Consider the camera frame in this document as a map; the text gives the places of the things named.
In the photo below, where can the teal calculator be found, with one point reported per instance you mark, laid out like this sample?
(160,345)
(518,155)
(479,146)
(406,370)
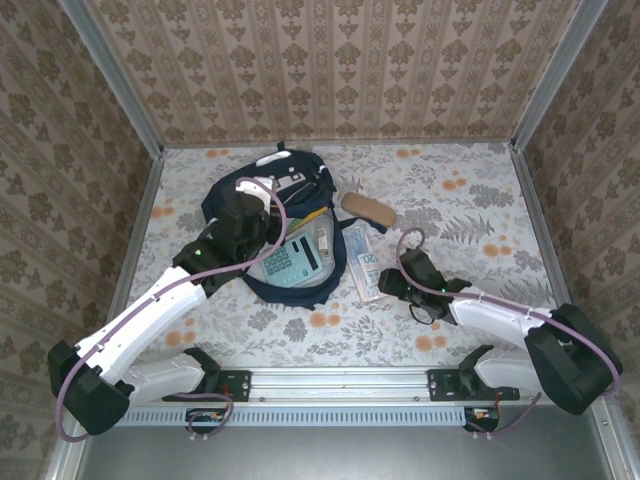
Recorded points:
(295,260)

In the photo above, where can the navy blue backpack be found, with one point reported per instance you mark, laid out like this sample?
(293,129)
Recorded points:
(300,295)

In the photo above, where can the tan fabric glasses case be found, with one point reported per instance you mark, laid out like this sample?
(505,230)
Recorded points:
(367,210)

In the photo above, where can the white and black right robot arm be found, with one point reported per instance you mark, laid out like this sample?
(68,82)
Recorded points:
(500,312)

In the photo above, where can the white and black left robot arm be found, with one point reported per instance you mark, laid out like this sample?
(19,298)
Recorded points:
(150,310)

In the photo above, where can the floral table cloth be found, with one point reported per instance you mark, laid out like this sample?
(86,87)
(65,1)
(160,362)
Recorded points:
(450,200)

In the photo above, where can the grey metal sheet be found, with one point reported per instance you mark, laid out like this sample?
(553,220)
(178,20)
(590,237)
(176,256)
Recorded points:
(350,455)

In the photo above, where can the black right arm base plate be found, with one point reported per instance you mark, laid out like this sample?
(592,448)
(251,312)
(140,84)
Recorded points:
(442,385)

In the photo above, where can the aluminium side rail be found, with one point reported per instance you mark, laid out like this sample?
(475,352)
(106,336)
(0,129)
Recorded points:
(132,250)
(547,225)

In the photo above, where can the aluminium mounting rail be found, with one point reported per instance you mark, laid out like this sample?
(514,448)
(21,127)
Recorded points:
(340,382)

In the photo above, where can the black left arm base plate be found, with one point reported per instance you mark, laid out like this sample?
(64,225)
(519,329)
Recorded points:
(237,385)

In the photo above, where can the aluminium frame post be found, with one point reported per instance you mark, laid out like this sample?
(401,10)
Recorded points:
(555,80)
(115,80)

